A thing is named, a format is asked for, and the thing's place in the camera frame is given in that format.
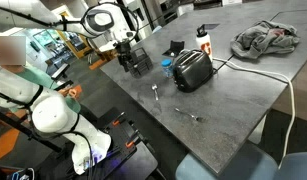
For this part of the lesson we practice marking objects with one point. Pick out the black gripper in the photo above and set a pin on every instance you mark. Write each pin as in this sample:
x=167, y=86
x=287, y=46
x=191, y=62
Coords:
x=123, y=50

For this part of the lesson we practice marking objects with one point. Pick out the black toaster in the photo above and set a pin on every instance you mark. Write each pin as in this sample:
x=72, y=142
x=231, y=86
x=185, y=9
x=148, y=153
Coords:
x=193, y=71

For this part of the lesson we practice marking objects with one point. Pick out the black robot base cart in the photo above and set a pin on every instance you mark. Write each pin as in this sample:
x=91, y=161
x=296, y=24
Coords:
x=126, y=160

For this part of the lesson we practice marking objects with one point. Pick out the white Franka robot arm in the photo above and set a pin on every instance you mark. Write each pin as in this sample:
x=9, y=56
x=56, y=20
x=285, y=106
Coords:
x=53, y=113

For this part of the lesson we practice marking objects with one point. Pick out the person's hand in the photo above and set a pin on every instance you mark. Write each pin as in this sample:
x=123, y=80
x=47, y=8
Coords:
x=73, y=91

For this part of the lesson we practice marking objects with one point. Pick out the wooden stool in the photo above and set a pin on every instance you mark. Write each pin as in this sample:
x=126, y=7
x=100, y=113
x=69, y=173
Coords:
x=101, y=61

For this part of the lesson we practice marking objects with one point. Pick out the metal spoon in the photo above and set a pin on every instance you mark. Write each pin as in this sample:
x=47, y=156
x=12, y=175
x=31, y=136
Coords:
x=155, y=90

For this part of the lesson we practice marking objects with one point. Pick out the jar with blue lid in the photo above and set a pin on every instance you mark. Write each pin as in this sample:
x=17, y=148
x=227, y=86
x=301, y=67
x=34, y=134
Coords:
x=167, y=68

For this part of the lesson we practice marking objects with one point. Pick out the small black stand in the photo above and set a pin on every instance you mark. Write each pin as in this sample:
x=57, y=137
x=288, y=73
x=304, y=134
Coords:
x=175, y=46

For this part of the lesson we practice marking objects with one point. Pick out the metal fork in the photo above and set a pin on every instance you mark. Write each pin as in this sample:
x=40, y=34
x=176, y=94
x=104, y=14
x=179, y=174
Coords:
x=188, y=114

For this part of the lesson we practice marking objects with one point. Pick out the white bottle with black cap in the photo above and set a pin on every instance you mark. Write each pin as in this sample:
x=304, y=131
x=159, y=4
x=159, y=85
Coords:
x=204, y=41

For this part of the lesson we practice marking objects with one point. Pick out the person in teal shirt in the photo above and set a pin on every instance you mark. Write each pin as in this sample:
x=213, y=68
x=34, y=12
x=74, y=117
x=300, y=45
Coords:
x=36, y=77

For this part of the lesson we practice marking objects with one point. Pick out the black metal bar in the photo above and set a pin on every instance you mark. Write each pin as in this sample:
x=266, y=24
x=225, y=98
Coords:
x=26, y=131

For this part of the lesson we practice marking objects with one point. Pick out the grey crumpled cloth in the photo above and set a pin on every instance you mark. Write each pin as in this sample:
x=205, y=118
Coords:
x=263, y=40

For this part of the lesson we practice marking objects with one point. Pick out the light blue chair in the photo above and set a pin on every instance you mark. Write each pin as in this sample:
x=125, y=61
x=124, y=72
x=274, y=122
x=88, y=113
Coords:
x=294, y=166
x=233, y=163

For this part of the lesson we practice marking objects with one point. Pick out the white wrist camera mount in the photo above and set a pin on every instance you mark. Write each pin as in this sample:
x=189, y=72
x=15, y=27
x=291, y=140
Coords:
x=108, y=46

